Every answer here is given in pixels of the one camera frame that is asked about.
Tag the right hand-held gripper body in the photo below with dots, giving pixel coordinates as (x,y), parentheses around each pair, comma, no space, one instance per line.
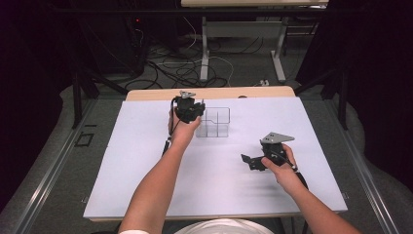
(275,148)

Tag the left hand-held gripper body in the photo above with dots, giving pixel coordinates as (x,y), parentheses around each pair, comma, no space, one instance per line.
(187,109)

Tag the clear plastic divided organizer box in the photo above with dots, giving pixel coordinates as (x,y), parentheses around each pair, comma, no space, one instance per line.
(217,125)

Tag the person's left hand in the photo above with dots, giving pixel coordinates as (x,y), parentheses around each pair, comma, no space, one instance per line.
(183,131)

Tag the person's right hand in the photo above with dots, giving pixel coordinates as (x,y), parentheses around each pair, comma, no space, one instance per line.
(285,172)

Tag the light wooden table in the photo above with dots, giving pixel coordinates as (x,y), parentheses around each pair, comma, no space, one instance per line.
(156,94)

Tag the white table cover sheet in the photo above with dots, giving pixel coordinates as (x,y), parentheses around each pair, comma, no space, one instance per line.
(220,188)

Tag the white power plug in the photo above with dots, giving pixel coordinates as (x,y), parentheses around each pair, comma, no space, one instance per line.
(264,83)

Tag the person's white shirt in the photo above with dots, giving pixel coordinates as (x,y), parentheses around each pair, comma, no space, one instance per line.
(224,227)

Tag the black computer tower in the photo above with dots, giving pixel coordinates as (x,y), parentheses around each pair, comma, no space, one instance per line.
(137,45)

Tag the black metal stand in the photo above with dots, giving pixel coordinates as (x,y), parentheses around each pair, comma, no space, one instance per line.
(82,87)
(337,91)

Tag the white metal-legged desk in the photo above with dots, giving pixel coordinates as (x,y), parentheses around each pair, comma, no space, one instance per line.
(243,29)

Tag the black horizontal bar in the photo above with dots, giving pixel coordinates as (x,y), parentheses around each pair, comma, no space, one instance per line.
(130,11)

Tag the aluminium floor rail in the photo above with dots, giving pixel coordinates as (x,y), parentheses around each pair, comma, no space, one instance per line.
(42,188)
(367,175)

